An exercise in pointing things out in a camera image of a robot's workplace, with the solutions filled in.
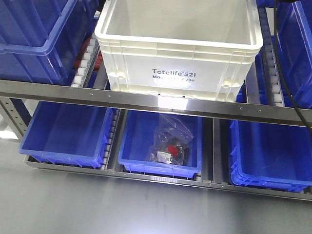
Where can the grey metal shelf rack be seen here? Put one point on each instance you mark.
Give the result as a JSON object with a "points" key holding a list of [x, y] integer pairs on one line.
{"points": [[18, 101]]}

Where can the white roller track right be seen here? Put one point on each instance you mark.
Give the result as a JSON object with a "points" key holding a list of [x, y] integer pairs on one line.
{"points": [[270, 72]]}

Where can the white roller track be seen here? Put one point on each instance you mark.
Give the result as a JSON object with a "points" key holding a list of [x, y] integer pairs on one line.
{"points": [[86, 65], [270, 72]]}

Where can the white plastic tote box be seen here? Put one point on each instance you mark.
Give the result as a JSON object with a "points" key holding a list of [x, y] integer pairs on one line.
{"points": [[199, 49]]}

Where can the blue bin upper right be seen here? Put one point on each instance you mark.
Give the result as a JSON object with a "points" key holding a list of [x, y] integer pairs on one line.
{"points": [[294, 26]]}

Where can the red bagged items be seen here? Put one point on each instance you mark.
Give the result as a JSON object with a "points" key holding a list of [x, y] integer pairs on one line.
{"points": [[85, 57]]}

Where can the blue bin lower middle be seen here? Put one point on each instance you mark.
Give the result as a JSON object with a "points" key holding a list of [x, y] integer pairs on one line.
{"points": [[138, 137]]}

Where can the blue bin lower right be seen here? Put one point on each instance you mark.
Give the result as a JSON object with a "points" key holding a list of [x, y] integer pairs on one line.
{"points": [[269, 156]]}

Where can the blue bin lower left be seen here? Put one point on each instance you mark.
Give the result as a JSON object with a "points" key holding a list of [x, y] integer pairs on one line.
{"points": [[69, 134]]}

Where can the white roller track left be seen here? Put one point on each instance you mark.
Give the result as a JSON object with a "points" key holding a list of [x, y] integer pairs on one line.
{"points": [[86, 65]]}

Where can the bagged parts in bin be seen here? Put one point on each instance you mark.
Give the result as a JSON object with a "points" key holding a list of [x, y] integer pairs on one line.
{"points": [[172, 139]]}

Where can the blue bin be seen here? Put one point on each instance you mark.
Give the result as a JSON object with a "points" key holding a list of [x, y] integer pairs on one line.
{"points": [[269, 156], [294, 26], [40, 39], [138, 137], [69, 134]]}

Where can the blue bin upper left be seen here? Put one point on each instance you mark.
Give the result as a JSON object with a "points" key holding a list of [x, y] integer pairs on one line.
{"points": [[40, 39]]}

